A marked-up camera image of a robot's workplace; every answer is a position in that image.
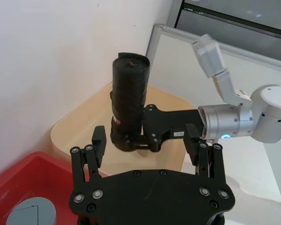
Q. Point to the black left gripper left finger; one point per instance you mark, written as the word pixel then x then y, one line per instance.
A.
pixel 97 145

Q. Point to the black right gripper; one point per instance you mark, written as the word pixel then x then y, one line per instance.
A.
pixel 173 122

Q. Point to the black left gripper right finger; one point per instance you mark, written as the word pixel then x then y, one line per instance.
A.
pixel 192 143

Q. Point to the black plastic bag roll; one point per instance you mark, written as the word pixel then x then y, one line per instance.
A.
pixel 130 93

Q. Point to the beige rounded wooden stool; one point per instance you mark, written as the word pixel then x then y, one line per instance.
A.
pixel 84 124

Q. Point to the red plastic bin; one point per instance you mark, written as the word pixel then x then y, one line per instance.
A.
pixel 37 178

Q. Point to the grey framed partition panel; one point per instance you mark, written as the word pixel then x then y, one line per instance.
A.
pixel 178 70

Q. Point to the grey round lid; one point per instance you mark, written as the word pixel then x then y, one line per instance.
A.
pixel 30 212

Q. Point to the dark glass cabinet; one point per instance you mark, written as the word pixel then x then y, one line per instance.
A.
pixel 224 18

